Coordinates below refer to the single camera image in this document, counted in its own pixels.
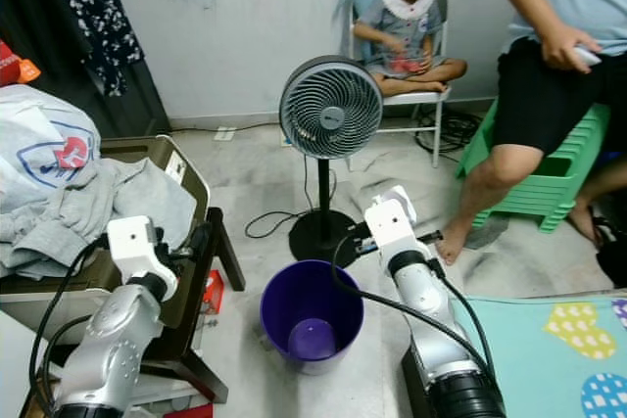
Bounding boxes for white handheld controller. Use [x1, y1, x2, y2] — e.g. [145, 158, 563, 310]
[569, 42, 604, 70]

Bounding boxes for small red carton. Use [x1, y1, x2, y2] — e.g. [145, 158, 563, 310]
[203, 268, 225, 317]

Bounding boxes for grey crumpled clothes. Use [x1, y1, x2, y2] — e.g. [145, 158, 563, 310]
[0, 158, 198, 281]

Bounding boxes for purple plastic bin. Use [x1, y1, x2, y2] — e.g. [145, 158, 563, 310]
[259, 258, 366, 378]

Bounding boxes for olive brown table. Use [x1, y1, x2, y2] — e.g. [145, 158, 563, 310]
[0, 134, 248, 407]

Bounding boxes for white metal chair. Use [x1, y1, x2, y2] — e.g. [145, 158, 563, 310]
[342, 0, 451, 170]

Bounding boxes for teal mat with coloured shapes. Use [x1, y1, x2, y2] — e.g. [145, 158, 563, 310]
[456, 294, 627, 418]

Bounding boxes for white plastic bag with logo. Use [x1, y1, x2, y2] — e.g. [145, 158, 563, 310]
[0, 84, 105, 216]

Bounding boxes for green plastic stool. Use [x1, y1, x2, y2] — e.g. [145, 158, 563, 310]
[455, 99, 611, 236]

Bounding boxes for white storage box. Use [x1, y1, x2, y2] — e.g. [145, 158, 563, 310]
[0, 309, 62, 418]

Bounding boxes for adult in black shorts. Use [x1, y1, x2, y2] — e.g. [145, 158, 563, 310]
[436, 0, 627, 268]

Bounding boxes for child in grey dress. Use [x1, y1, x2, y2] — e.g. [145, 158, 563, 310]
[353, 0, 470, 97]

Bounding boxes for orange luggage tag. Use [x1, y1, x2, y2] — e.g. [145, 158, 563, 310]
[17, 58, 43, 84]

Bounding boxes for red racket bag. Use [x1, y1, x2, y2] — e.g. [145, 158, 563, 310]
[0, 41, 26, 87]

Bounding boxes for dark floral hanging garment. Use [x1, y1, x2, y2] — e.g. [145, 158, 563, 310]
[43, 0, 144, 98]

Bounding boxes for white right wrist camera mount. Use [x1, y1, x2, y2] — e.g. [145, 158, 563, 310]
[363, 185, 421, 255]

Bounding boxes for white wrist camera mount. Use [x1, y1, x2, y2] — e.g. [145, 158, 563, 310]
[105, 214, 178, 288]
[363, 185, 421, 255]

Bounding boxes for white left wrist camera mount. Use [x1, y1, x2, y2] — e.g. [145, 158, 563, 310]
[105, 214, 178, 288]

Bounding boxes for black fan power cord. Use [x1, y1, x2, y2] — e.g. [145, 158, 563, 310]
[244, 154, 316, 240]

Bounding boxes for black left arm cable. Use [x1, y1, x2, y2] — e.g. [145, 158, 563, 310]
[44, 315, 99, 418]
[27, 232, 111, 418]

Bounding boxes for grey pedestal fan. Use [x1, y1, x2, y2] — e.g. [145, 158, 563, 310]
[278, 55, 384, 265]

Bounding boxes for black cable bundle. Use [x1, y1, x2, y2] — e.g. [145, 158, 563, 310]
[412, 109, 482, 158]

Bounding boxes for black bed frame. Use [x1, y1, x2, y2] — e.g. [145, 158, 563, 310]
[400, 345, 437, 418]

